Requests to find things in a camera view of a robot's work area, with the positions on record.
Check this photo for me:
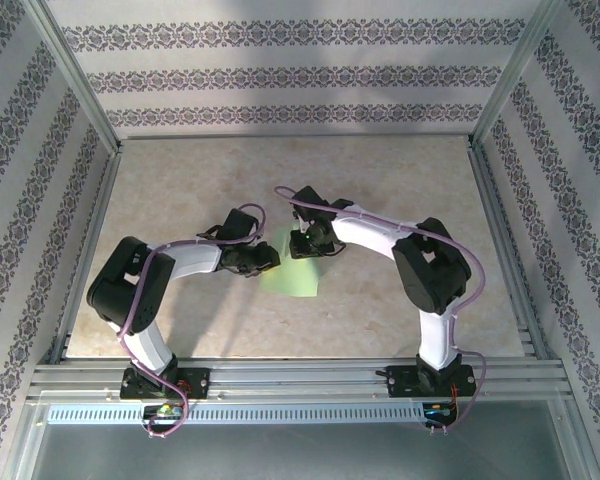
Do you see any aluminium side rail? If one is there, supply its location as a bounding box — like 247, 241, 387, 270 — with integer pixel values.
48, 152, 124, 364
467, 147, 554, 361

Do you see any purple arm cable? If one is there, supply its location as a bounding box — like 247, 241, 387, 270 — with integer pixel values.
273, 185, 489, 436
121, 202, 267, 439

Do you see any aluminium frame post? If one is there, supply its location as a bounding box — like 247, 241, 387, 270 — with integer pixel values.
22, 0, 125, 159
467, 0, 572, 151

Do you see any grey slotted cable duct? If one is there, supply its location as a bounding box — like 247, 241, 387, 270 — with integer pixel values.
46, 403, 461, 426

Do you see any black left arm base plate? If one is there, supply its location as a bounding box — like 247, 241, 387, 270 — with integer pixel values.
119, 367, 211, 401

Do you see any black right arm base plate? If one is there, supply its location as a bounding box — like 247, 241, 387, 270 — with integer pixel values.
387, 364, 476, 399

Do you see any grey metal sheet panel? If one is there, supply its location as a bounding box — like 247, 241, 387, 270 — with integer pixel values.
27, 423, 574, 480

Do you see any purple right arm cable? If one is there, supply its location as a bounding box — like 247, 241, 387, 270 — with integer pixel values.
273, 185, 489, 436

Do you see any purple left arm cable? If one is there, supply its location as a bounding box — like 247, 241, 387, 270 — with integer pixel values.
121, 202, 267, 439

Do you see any light green cloth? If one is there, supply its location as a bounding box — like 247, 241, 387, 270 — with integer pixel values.
258, 224, 322, 300

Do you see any aluminium mounting rail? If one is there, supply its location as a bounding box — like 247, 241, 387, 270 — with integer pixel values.
27, 357, 567, 402

